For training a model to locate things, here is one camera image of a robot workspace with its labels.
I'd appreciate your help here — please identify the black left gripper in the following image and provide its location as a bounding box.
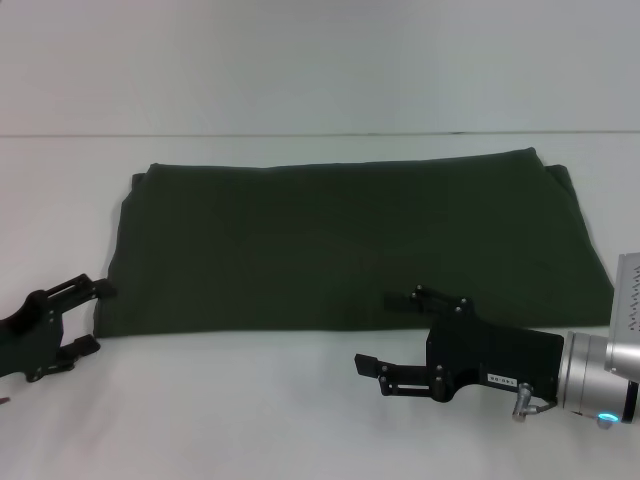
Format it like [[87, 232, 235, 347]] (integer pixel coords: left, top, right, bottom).
[[0, 273, 118, 385]]

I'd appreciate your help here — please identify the dark green t-shirt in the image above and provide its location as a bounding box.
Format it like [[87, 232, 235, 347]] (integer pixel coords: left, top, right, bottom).
[[92, 147, 616, 340]]

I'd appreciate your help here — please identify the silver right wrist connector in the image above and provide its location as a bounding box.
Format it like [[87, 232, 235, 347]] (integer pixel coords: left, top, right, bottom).
[[510, 381, 535, 419]]

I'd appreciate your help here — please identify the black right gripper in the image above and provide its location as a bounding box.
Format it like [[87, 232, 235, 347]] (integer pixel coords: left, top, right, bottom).
[[354, 284, 566, 405]]

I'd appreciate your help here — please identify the red-brown right arm cable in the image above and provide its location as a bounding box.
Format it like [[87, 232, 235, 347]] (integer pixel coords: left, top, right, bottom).
[[528, 396, 559, 417]]

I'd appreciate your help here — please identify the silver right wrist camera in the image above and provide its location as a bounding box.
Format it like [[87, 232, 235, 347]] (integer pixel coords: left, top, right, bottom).
[[608, 252, 640, 335]]

